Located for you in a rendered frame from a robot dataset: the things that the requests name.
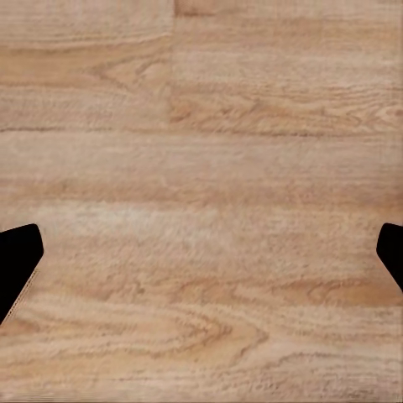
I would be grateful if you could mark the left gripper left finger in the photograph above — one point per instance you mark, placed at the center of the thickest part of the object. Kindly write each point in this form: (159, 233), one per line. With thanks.
(20, 251)

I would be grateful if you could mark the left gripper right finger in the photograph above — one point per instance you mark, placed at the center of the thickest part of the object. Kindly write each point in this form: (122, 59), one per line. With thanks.
(390, 250)

